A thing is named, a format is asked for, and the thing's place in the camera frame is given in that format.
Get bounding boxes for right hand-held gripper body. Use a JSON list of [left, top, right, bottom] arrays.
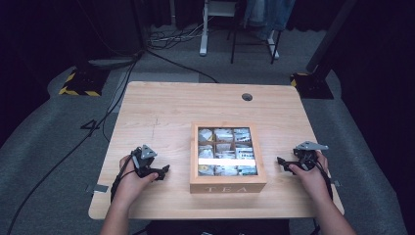
[[288, 140, 330, 171]]

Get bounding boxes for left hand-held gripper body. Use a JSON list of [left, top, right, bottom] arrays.
[[131, 144, 163, 179]]

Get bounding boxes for person's left hand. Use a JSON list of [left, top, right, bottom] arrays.
[[113, 155, 160, 205]]

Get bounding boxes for person's right hand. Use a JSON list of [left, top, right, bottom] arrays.
[[288, 151, 333, 202]]

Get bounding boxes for assorted tea bags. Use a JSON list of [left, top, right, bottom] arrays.
[[198, 127, 258, 177]]

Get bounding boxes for wooden tea box glass lid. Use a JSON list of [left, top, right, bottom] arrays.
[[189, 121, 268, 195]]

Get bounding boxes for black yellow striped stand base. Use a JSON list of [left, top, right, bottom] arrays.
[[58, 66, 112, 98], [290, 70, 335, 100]]

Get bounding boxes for person's dark clothing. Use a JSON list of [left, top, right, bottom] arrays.
[[131, 218, 291, 235]]

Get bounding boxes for white desk leg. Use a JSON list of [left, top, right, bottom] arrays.
[[266, 37, 281, 61], [199, 0, 210, 57]]

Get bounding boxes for black stand pole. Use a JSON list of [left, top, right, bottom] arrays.
[[305, 0, 358, 74]]

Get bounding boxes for hanging blue jeans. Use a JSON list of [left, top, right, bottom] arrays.
[[244, 0, 297, 41]]

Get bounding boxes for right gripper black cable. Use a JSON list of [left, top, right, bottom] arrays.
[[312, 159, 335, 201]]

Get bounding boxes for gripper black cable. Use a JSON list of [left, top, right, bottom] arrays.
[[312, 159, 335, 201], [110, 153, 138, 204]]

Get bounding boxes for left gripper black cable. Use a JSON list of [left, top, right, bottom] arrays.
[[110, 153, 138, 204]]

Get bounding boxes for long black floor cable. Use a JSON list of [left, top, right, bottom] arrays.
[[5, 53, 143, 235]]

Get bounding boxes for bundle of floor cables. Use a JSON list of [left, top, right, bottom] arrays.
[[146, 18, 214, 51]]

